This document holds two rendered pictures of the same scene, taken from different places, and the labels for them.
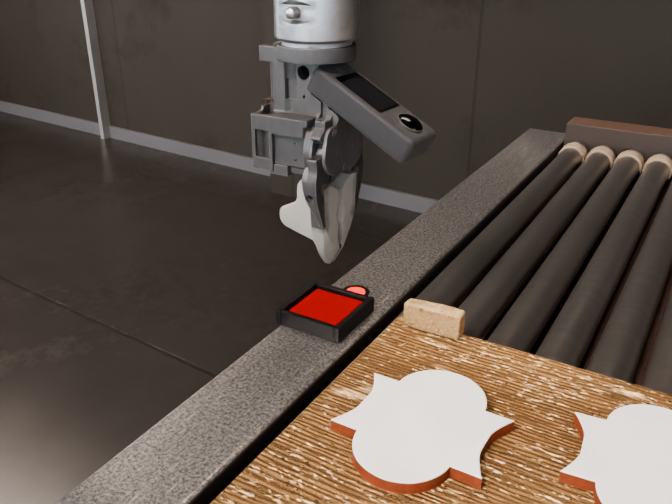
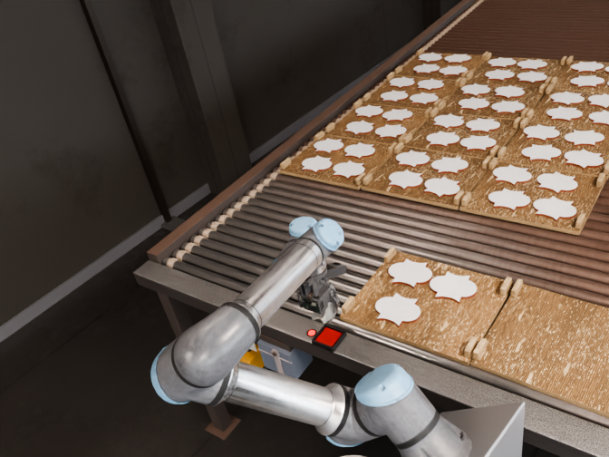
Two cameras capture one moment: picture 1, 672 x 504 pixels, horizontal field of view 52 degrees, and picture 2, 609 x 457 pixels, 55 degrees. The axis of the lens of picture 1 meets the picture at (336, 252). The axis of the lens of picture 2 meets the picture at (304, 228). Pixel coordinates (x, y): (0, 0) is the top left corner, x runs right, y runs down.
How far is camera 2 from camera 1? 1.56 m
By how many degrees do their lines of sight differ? 67
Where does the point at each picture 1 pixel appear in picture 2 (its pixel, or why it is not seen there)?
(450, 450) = (409, 303)
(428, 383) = (381, 306)
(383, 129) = (341, 269)
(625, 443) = (403, 275)
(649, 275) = not seen: hidden behind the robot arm
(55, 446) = not seen: outside the picture
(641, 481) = (415, 275)
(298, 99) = (318, 286)
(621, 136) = (176, 242)
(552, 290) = not seen: hidden behind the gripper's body
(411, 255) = (283, 317)
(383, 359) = (365, 318)
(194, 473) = (410, 360)
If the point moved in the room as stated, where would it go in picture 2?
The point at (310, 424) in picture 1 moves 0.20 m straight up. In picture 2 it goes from (397, 332) to (391, 280)
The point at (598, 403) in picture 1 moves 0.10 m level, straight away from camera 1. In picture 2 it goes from (384, 278) to (356, 273)
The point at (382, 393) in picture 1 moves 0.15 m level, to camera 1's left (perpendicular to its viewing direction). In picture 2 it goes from (387, 316) to (389, 354)
